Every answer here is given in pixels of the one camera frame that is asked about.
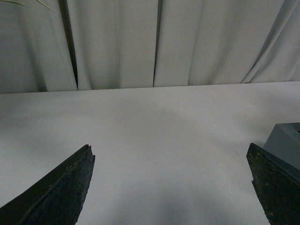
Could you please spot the white pleated curtain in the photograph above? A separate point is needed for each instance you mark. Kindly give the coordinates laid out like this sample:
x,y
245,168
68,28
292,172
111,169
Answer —
x,y
112,44

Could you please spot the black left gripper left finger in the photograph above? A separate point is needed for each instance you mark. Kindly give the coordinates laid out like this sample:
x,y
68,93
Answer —
x,y
57,198

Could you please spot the thin plant leaf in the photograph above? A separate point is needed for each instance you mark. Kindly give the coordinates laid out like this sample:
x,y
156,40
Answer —
x,y
20,4

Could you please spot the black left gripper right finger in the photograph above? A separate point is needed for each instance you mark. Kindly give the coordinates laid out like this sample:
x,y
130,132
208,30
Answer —
x,y
277,186

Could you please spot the gray base block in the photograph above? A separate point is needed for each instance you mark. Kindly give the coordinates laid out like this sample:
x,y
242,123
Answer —
x,y
284,143

